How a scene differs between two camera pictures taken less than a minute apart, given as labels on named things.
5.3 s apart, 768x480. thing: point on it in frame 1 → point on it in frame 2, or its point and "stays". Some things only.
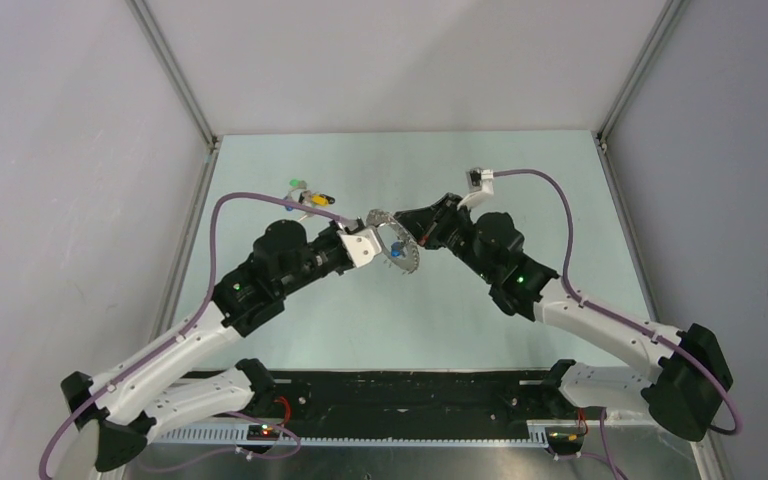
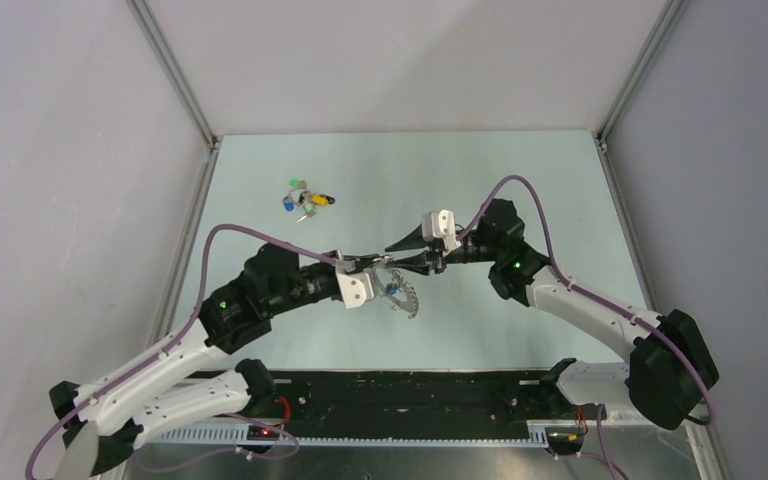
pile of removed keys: (299, 193) stays
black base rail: (482, 399) stays
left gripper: (333, 232) → (337, 257)
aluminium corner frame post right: (663, 27) stays
